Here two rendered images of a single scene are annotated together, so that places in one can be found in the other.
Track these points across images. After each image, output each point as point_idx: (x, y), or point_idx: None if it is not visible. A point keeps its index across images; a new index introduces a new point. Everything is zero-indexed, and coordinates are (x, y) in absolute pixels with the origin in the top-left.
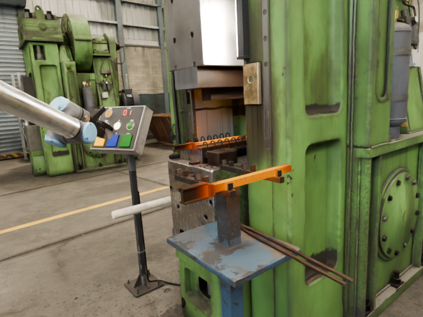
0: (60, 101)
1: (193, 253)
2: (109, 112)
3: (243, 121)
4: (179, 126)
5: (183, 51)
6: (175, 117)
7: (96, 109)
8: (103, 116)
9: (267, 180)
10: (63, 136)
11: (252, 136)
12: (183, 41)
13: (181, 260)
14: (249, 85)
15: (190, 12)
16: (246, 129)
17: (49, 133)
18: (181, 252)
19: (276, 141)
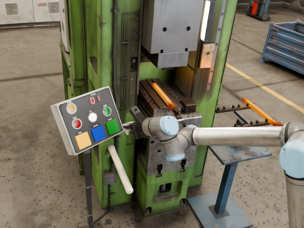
0: (175, 121)
1: (246, 158)
2: (72, 106)
3: None
4: None
5: (175, 40)
6: (116, 85)
7: (135, 111)
8: (66, 114)
9: (204, 107)
10: (188, 147)
11: (198, 85)
12: (177, 32)
13: (151, 184)
14: (206, 57)
15: (190, 12)
16: (194, 82)
17: (181, 151)
18: (154, 179)
19: (213, 85)
